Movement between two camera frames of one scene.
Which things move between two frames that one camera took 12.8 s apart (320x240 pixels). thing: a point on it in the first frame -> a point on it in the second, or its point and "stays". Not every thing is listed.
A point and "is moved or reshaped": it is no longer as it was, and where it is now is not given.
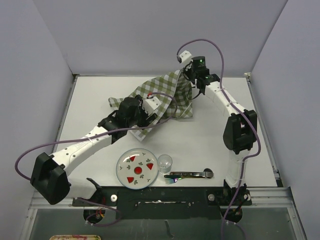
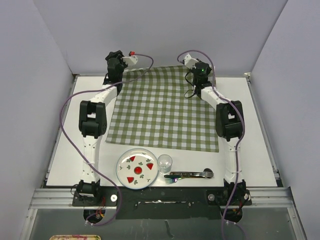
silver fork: (207, 174) stays
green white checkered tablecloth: (174, 90) is moved or reshaped
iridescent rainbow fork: (172, 180) stays
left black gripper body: (142, 117) -> (123, 65)
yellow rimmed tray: (75, 237) stays
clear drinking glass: (164, 162) stays
